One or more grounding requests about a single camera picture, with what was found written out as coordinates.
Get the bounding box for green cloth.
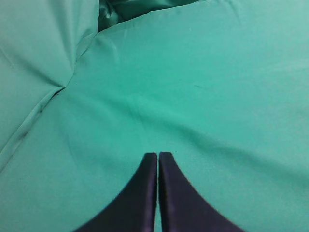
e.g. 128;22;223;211
0;0;309;232

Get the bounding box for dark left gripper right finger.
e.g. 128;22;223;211
158;152;243;232

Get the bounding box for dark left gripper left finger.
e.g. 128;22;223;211
76;153;157;232

